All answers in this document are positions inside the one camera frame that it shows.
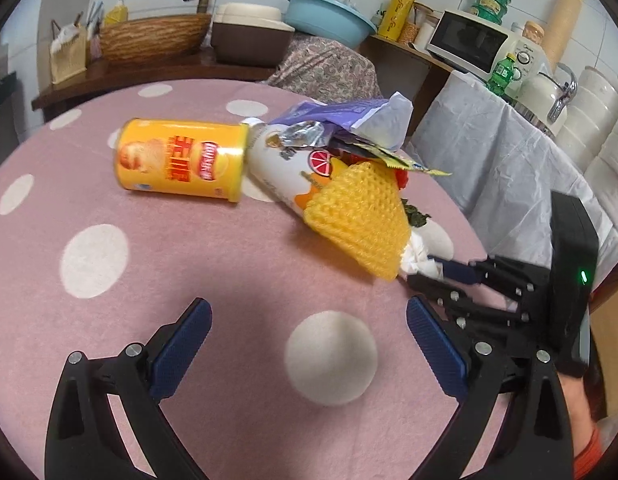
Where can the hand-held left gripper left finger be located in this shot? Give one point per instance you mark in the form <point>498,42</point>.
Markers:
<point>181,345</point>

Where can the silver foil wrapper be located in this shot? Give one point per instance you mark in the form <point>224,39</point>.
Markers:
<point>304,134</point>

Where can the yellow chip can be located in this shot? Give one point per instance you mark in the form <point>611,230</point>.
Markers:
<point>179,160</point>

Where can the pink polka dot tablecloth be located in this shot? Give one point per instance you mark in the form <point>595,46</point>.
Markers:
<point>214,260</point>

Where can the chopstick holder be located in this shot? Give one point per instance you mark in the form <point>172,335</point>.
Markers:
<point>95,35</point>

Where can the floral paisley cloth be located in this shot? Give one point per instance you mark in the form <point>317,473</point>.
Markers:
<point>329,70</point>

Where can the wooden side table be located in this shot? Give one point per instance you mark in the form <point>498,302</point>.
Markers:
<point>404,60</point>

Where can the woven straw basket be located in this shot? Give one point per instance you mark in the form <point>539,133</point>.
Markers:
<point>69,60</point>

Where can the green vegetable leaf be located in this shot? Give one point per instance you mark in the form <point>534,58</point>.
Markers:
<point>416,217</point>

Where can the dark box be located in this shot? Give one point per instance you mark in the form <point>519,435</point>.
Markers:
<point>1,110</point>

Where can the jar with orange lid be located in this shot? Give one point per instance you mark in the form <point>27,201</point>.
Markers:
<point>534,32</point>

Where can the stack of white bowls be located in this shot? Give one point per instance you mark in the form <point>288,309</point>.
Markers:
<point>599,110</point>

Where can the brown bin cream lid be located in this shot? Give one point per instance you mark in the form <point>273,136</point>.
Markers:
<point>249,40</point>

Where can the white jar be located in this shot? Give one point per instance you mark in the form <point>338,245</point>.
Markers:
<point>425,32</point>

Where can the glass jar of grains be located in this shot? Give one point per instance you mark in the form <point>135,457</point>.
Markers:
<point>411,30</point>

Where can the yellow wrap roll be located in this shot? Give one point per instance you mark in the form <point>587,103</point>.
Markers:
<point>396,7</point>

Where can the wicker pattern basin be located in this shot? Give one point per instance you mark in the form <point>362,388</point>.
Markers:
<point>149,35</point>

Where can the white plastic cover sheet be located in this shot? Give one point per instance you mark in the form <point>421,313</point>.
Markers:
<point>489,160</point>

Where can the yellow sachet wrapper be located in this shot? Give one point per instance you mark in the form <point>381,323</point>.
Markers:
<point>404,162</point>

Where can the beige paper cup stack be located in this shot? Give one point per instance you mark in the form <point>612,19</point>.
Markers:
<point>564,20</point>

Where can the blue plastic basin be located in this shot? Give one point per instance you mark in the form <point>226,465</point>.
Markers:
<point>324,17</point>

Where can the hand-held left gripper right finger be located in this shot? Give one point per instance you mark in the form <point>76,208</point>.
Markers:
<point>434,350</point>

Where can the wooden counter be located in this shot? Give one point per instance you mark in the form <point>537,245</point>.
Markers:
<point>139,72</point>

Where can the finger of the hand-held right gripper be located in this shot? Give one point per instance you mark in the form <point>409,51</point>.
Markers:
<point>439,291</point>
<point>461,271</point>

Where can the small white bottle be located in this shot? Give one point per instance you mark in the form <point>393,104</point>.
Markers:
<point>380,12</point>

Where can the purple white plastic bag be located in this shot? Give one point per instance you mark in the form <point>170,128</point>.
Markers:
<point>374,120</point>

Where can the green plastic bottle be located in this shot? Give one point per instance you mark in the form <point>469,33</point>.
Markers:
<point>504,77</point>

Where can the white microwave oven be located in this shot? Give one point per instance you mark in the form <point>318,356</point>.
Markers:
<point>469,40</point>

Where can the person's right forearm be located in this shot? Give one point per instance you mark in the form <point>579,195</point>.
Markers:
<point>576,410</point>

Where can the white kettle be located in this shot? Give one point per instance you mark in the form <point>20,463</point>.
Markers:
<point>539,92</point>

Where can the yellow soap bottle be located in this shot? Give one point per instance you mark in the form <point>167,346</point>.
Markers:
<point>116,12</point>

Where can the yellow foam fruit net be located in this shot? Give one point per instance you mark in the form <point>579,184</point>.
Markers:
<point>359,220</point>

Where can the white tissue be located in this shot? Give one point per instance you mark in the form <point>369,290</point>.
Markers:
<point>419,256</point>

